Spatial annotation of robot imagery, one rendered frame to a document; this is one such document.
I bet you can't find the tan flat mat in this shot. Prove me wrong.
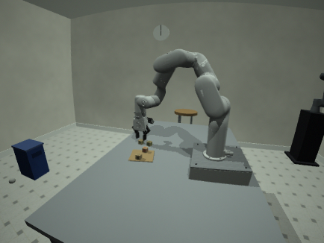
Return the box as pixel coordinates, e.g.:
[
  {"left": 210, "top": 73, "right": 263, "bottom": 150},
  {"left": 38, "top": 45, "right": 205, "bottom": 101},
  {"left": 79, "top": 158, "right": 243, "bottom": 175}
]
[{"left": 128, "top": 149, "right": 155, "bottom": 162}]

